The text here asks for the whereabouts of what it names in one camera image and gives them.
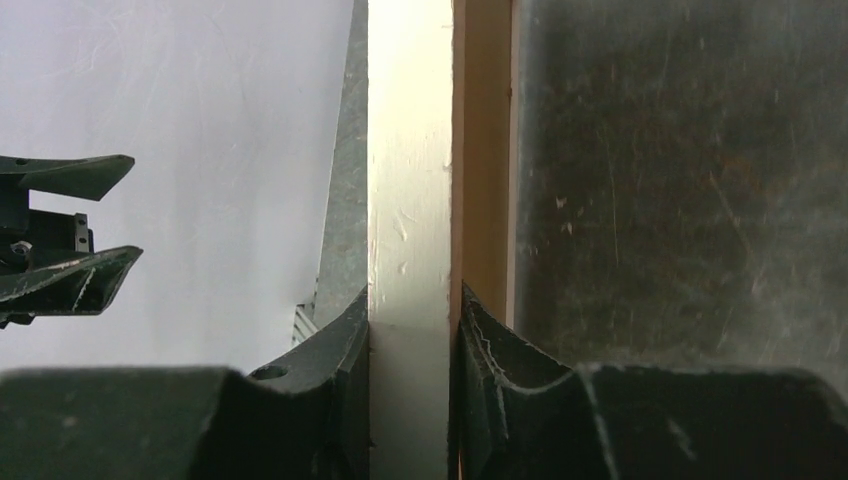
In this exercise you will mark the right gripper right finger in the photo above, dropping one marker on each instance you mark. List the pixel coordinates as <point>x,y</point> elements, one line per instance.
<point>524,415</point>

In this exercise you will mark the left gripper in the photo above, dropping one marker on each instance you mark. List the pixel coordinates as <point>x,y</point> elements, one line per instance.
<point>50,269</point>

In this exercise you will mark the white wooden picture frame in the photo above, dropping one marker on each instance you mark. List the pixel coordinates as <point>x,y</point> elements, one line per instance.
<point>438,159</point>

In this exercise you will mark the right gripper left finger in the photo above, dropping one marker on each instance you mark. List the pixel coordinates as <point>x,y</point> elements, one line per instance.
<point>304,415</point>

